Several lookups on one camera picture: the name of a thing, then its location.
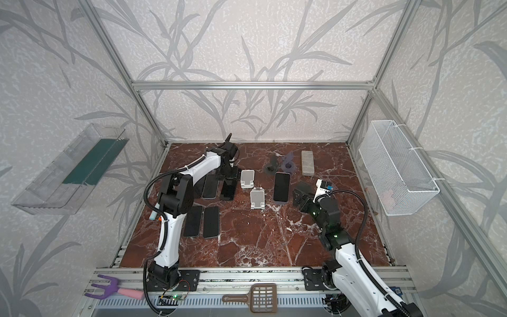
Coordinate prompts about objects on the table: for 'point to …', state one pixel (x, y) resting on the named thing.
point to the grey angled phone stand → (272, 168)
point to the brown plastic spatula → (262, 298)
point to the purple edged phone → (281, 187)
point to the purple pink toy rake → (113, 288)
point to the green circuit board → (174, 297)
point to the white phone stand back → (247, 178)
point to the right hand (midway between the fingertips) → (299, 190)
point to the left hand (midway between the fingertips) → (234, 178)
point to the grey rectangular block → (307, 163)
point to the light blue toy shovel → (153, 215)
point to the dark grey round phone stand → (288, 165)
